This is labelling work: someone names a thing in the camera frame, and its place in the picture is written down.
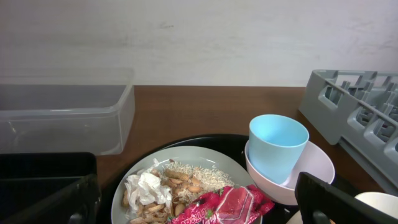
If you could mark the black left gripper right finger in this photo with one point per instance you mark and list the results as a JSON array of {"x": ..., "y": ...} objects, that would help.
[{"x": 319, "y": 202}]

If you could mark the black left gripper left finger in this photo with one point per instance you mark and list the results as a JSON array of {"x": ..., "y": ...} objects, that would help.
[{"x": 50, "y": 200}]

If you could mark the pink plastic bowl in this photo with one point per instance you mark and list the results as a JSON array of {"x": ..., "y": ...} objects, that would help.
[{"x": 313, "y": 160}]

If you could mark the small white cup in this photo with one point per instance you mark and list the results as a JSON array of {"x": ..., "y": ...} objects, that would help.
[{"x": 385, "y": 203}]

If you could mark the white tissue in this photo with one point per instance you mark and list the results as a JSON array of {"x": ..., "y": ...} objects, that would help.
[{"x": 145, "y": 187}]

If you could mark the light blue plastic cup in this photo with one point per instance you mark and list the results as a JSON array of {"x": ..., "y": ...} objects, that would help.
[{"x": 275, "y": 144}]

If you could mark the red snack wrapper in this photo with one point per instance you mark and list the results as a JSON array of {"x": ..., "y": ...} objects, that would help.
[{"x": 228, "y": 205}]

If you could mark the grey dinner plate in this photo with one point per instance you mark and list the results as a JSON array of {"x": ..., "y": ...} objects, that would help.
[{"x": 193, "y": 155}]

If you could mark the food scraps rice and nuts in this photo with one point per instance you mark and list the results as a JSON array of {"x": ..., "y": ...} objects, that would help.
[{"x": 187, "y": 183}]

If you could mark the clear plastic waste bin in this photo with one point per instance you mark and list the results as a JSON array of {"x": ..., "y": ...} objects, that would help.
[{"x": 66, "y": 109}]

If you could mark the grey dishwasher rack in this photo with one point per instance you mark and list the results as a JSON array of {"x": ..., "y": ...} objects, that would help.
[{"x": 358, "y": 111}]

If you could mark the black rectangular tray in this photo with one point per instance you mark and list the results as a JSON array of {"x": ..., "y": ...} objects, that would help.
[{"x": 42, "y": 165}]

